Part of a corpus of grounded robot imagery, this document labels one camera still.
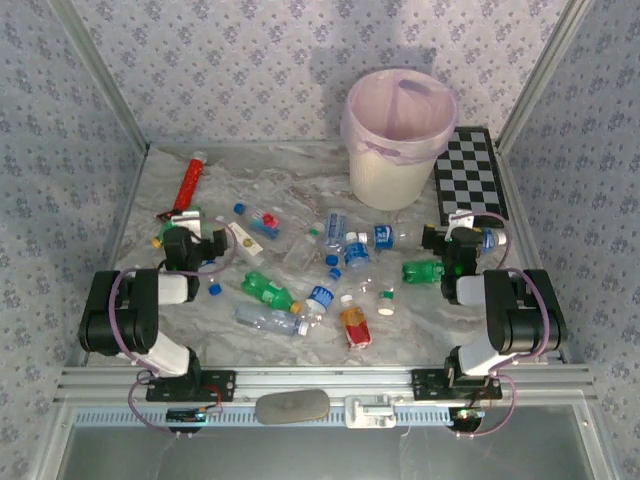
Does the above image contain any green bottle yellow cap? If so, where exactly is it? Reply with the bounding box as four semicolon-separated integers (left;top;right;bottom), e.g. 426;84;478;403
151;205;204;250

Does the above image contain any green plastic bottle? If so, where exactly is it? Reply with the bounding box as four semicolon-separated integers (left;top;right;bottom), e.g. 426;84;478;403
401;259;446;287

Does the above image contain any small clear bottle blue cap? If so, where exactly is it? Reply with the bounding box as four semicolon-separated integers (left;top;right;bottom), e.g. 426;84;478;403
232;201;262;222

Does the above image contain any blue label water bottle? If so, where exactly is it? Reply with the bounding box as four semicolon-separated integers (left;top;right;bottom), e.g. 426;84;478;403
477;227;510;251

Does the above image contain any clear bottle blue red label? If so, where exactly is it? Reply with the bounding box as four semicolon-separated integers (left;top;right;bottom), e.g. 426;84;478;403
249;210;281;241

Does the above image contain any blue label bottle white cap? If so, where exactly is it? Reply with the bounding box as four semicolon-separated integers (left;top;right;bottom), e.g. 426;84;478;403
358;224;422;251
343;230;372;271

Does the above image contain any clear bottle green label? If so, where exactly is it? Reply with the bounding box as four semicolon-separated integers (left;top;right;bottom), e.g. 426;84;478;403
375;277;401;318

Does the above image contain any orange juice bottle red label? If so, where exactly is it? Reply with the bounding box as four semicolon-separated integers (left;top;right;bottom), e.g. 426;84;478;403
338;293;374;351

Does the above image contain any cream plastic waste bin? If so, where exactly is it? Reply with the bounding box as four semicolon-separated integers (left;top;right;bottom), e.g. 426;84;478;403
341;69;459;211

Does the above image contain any purple bin liner bag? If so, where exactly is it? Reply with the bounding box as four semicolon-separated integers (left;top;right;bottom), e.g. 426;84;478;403
339;68;460;166

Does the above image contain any red glitter tube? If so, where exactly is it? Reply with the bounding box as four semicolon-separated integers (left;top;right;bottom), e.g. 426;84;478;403
172;149;209;211

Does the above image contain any green bottle orange cap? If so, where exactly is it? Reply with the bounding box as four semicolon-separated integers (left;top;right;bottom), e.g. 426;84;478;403
239;269;305;316

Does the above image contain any black grey checkerboard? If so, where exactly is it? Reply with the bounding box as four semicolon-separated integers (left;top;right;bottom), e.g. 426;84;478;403
432;126;511;229

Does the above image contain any clear bottle green cap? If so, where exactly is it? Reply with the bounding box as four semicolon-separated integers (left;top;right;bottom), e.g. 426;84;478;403
282;222;326;272

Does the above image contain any pale blue water bottle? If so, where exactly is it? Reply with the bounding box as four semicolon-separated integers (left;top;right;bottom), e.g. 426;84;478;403
233;303;311;337

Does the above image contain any clear bottle blue print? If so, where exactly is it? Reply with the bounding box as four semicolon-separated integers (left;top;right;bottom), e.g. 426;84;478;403
323;209;350;251

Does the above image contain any crushed bottle blue label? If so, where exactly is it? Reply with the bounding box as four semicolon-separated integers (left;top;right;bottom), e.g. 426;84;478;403
303;283;337;329

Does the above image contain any small circuit board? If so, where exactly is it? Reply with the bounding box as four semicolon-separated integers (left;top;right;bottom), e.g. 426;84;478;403
166;407;210;427
448;407;487;426

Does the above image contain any grey oval pad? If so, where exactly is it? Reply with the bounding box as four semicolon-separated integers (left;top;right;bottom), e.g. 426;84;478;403
253;388;332;427

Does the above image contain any grey metal panel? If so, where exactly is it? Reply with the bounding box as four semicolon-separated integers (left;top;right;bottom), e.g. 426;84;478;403
44;402;609;480

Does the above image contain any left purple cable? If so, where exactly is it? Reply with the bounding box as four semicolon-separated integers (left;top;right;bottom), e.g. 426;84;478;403
110;217;240;439

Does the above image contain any purple cable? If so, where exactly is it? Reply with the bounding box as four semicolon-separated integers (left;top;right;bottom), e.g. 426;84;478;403
457;210;552;440
110;217;240;439

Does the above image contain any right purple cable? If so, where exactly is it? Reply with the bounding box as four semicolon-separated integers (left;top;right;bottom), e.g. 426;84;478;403
457;210;552;440

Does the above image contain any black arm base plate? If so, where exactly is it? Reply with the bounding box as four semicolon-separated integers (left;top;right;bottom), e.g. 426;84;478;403
411;368;503;401
145;369;237;403

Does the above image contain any aluminium frame rail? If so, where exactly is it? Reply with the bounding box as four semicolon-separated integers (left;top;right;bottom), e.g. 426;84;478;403
53;363;599;403

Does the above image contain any white plastic bracket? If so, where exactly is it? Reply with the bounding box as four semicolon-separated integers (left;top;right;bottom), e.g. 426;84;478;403
343;393;400;430

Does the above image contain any aluminium frame post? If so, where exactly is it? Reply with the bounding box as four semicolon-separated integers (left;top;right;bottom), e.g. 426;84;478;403
47;0;152;151
494;0;597;151

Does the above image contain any white slotted cable duct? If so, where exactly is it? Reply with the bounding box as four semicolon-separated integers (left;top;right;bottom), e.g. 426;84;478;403
74;409;584;427

